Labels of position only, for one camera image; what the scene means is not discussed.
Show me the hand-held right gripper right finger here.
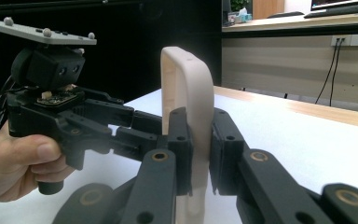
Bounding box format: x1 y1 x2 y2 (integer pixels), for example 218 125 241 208
209 107 250 196

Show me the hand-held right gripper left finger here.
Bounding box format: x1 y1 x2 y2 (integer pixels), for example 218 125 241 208
166 106 195 197

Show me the beige phone case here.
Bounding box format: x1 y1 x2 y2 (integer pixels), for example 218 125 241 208
159 46 215 224

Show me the black curtain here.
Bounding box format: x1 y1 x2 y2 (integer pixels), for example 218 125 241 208
0 0 223 104

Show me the white table mat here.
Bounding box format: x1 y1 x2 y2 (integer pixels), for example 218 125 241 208
0 88 358 224

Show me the beige office desk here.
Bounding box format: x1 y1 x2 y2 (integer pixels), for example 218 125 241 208
221 11 358 115

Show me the tissue box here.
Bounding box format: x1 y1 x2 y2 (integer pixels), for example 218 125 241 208
235 7 254 23

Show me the green potted plant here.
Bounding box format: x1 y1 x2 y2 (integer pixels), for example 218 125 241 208
229 0 250 13

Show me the wooden door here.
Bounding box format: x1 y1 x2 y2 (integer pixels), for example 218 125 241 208
252 0 285 21

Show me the computer monitor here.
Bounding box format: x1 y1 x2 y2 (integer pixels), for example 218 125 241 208
310 0 358 11

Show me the black power cable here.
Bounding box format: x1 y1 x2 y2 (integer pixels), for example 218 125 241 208
314 38 339 105
329 38 345 107

